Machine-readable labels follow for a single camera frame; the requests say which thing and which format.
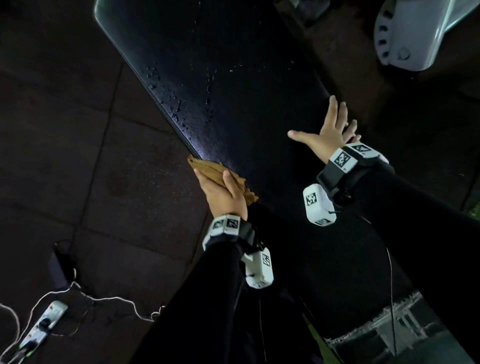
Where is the person's right hand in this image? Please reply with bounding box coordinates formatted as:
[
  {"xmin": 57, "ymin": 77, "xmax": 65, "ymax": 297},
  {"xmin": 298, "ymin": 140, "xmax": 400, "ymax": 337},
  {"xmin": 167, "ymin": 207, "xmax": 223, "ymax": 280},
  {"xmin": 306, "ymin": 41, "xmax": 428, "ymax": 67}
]
[{"xmin": 287, "ymin": 95, "xmax": 362, "ymax": 164}]

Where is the person's left hand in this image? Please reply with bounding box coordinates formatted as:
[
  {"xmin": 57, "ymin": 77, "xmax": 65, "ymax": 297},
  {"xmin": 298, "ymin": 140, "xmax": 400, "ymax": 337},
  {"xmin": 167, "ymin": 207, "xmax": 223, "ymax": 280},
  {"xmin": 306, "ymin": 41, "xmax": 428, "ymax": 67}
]
[{"xmin": 193, "ymin": 168, "xmax": 249, "ymax": 221}]

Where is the brown cleaning cloth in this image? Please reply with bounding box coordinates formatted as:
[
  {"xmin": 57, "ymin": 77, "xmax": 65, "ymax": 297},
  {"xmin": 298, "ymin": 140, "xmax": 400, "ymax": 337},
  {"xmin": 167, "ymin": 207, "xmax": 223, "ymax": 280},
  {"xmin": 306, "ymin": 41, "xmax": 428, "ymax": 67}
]
[{"xmin": 187, "ymin": 155, "xmax": 260, "ymax": 206}]

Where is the black bench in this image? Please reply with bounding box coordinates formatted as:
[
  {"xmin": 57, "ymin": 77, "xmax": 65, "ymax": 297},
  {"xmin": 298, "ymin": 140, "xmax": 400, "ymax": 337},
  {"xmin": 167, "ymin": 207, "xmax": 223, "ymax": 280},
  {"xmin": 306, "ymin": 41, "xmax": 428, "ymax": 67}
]
[{"xmin": 93, "ymin": 0, "xmax": 480, "ymax": 364}]

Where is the person's right forearm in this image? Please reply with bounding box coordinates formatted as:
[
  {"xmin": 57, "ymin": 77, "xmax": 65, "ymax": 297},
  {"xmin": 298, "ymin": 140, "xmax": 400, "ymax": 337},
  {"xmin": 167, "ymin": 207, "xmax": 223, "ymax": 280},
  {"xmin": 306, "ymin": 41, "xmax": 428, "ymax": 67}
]
[{"xmin": 352, "ymin": 164, "xmax": 480, "ymax": 353}]

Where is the person's left forearm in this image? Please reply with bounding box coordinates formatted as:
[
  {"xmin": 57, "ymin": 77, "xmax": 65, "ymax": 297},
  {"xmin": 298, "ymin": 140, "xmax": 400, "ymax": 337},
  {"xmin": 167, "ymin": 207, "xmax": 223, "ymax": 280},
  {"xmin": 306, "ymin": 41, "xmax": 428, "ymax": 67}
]
[{"xmin": 129, "ymin": 239, "xmax": 260, "ymax": 364}]

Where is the white machine frame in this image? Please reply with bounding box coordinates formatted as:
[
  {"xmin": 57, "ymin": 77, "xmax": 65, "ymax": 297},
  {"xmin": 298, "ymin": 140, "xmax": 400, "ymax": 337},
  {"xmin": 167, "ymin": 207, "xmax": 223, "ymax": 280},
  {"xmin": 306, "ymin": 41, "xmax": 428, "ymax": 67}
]
[{"xmin": 288, "ymin": 0, "xmax": 480, "ymax": 72}]

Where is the left marker wristband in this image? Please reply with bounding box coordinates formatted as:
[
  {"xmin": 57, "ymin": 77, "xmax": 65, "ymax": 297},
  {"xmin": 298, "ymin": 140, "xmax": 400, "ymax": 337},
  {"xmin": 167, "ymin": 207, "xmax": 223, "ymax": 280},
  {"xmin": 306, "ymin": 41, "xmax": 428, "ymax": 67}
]
[{"xmin": 202, "ymin": 213, "xmax": 260, "ymax": 257}]

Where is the marker wristband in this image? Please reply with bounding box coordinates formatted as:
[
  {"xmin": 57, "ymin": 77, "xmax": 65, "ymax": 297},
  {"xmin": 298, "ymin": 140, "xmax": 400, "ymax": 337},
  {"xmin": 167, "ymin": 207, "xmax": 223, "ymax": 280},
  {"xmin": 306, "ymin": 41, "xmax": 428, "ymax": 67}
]
[
  {"xmin": 316, "ymin": 141, "xmax": 395, "ymax": 204},
  {"xmin": 202, "ymin": 213, "xmax": 260, "ymax": 257}
]

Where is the right marker wristband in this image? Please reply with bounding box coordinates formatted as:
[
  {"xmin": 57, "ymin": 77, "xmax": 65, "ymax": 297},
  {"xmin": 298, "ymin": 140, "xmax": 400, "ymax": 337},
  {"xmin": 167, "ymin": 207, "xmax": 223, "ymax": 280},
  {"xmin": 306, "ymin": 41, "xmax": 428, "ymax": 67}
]
[{"xmin": 316, "ymin": 141, "xmax": 395, "ymax": 204}]

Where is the black power adapter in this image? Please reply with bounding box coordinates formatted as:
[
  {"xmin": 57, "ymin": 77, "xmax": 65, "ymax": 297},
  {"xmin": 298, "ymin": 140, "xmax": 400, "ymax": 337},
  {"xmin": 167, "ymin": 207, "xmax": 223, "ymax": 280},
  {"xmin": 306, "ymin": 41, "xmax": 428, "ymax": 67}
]
[{"xmin": 47, "ymin": 243, "xmax": 78, "ymax": 290}]

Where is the green turf mat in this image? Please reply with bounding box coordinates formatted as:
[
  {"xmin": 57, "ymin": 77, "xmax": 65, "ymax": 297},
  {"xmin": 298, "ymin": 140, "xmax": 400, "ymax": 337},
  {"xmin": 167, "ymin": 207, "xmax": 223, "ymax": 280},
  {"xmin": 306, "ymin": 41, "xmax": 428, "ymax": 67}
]
[{"xmin": 306, "ymin": 201, "xmax": 480, "ymax": 364}]

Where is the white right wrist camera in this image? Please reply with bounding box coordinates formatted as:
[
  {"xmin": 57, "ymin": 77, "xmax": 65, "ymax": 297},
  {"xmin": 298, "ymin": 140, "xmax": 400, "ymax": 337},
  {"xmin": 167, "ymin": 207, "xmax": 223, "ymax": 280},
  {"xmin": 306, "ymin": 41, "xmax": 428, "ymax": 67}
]
[{"xmin": 302, "ymin": 183, "xmax": 338, "ymax": 227}]

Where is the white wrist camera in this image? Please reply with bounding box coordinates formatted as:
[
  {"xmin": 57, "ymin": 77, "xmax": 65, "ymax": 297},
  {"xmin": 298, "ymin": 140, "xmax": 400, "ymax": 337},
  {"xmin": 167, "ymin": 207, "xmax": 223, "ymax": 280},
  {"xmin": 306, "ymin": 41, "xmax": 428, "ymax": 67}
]
[
  {"xmin": 241, "ymin": 247, "xmax": 275, "ymax": 290},
  {"xmin": 302, "ymin": 183, "xmax": 338, "ymax": 227}
]

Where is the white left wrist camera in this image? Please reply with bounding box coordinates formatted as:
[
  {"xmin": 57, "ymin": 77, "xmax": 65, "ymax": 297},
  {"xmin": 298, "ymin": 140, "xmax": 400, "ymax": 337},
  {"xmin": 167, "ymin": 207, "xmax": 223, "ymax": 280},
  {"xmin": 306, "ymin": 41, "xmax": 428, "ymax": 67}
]
[{"xmin": 241, "ymin": 247, "xmax": 275, "ymax": 290}]

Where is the thin white cord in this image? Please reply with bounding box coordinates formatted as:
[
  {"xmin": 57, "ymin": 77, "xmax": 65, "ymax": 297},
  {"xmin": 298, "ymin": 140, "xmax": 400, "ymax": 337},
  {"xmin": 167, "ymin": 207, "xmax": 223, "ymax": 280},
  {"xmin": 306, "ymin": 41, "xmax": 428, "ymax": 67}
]
[{"xmin": 0, "ymin": 268, "xmax": 166, "ymax": 361}]

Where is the thin black camera cable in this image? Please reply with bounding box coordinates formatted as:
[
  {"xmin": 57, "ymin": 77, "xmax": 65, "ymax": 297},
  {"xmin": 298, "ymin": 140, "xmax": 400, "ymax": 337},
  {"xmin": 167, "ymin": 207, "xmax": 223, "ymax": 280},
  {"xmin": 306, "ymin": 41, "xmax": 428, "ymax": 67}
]
[{"xmin": 329, "ymin": 211, "xmax": 399, "ymax": 358}]

